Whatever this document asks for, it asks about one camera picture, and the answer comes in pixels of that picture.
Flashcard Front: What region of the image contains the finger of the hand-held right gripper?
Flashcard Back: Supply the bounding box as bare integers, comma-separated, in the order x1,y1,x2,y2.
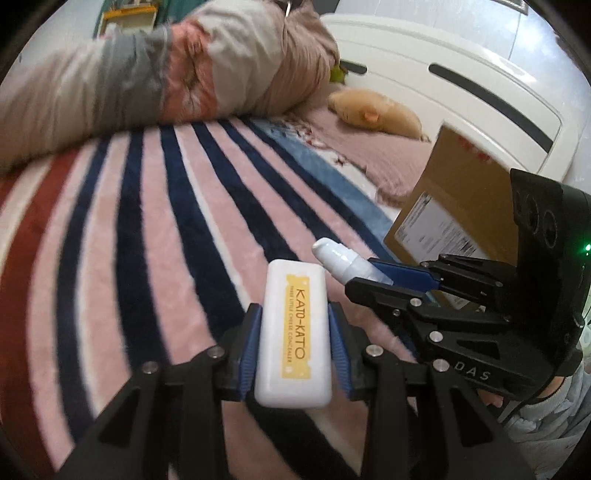
369,253,515,306
345,276,557,395

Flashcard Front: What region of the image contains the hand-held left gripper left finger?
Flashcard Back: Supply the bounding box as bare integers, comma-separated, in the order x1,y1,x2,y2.
53,302,264,480

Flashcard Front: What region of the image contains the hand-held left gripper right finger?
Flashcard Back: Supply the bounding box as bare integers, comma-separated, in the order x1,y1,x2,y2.
327,302,525,480

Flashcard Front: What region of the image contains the white rectangular cosmetic case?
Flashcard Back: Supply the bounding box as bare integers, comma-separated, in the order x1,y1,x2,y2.
254,259,332,409

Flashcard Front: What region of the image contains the small white bottle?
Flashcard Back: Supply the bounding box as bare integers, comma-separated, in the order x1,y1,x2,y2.
311,237,393,287

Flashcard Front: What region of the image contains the cardboard box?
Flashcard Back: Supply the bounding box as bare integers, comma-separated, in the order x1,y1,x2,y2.
383,121,522,308

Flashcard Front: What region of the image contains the person's right forearm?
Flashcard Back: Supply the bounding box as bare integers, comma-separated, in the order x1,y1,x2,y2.
501,360,591,480

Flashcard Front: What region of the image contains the pink bed sheet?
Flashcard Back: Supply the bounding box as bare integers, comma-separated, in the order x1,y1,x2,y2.
300,104,432,208

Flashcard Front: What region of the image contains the tan plush toy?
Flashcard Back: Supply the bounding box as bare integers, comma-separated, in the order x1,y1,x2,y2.
328,90,430,139

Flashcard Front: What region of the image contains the white bed headboard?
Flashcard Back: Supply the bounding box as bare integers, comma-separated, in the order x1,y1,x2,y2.
318,13,578,185

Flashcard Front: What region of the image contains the pink grey quilt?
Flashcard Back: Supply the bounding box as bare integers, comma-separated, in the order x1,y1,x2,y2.
0,0,340,171

